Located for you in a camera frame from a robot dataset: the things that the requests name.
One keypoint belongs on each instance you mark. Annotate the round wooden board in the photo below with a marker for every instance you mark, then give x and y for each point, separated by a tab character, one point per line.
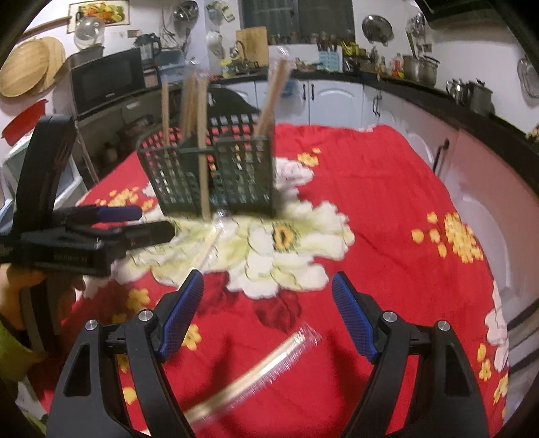
59	59
27	69

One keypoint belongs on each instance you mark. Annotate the black kitchen appliance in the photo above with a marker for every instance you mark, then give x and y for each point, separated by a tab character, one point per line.
147	45

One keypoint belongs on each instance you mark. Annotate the red plastic tray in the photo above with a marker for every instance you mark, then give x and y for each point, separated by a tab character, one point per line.
25	120

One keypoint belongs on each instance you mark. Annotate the food wall poster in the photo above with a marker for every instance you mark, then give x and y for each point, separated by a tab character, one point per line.
101	11

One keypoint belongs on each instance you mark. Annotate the pale blue knife block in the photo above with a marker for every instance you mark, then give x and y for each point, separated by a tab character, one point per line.
328	59

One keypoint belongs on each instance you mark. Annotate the person's left hand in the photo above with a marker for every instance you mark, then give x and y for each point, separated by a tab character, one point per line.
12	295

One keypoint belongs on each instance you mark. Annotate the glass dome lid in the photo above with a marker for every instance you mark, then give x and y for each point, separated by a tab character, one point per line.
89	31

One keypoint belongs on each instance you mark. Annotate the hanging steel utensils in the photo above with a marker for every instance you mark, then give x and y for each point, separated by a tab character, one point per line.
417	27

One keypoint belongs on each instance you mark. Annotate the steel kettle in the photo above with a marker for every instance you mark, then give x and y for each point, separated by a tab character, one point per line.
457	92

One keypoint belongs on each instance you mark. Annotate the blue plastic bag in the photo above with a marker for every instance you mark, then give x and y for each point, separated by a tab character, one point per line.
291	87

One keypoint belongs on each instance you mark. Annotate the white plastic drawer unit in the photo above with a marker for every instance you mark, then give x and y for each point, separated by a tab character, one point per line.
71	181

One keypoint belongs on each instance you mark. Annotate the ginger roots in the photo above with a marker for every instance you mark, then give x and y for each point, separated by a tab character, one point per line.
534	134

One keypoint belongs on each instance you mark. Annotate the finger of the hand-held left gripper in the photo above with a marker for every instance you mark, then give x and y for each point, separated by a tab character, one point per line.
118	212
147	233

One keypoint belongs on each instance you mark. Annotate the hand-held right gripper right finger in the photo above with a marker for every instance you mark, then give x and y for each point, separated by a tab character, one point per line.
351	316

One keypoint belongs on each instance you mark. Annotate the black range hood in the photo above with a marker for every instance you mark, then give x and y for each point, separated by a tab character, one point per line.
463	7

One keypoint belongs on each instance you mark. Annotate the row of condiment bottles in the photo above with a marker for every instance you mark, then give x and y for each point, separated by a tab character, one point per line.
396	65

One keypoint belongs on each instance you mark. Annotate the red floral tablecloth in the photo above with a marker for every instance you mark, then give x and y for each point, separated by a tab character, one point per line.
379	189

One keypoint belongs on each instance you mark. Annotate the large steel pot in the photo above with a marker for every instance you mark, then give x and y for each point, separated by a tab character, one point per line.
410	68

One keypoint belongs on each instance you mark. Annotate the round steel lid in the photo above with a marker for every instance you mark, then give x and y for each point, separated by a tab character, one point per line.
377	28

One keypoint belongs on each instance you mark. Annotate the dark window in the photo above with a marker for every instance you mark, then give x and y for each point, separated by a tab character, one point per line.
294	17

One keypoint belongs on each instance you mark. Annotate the pale blue plastic container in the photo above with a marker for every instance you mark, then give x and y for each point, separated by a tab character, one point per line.
170	63

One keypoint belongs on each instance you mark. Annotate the hanging steel colander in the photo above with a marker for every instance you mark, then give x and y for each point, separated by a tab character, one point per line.
187	10

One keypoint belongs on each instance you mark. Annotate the black microwave oven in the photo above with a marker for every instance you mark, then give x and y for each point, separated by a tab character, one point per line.
105	82

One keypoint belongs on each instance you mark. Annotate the wooden chopstick pair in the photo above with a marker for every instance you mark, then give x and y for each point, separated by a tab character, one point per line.
195	105
204	185
187	109
271	97
261	370
165	113
209	246

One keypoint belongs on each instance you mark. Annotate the steel faucet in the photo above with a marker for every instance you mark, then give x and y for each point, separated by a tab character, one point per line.
238	48

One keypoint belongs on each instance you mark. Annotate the wooden cutting board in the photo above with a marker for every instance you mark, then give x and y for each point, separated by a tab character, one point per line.
254	42

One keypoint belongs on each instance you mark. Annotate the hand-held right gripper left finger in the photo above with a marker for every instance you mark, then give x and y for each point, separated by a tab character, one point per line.
185	307

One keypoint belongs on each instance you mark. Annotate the steel pot with lid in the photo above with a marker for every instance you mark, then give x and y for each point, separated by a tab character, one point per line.
480	99

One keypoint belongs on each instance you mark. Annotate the black kitchen countertop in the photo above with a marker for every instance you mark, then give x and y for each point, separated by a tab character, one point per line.
484	122

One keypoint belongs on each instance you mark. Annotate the dark green utensil basket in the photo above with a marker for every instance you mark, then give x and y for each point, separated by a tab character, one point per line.
244	177

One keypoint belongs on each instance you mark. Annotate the storage shelf unit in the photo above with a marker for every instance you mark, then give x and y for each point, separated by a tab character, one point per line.
109	126

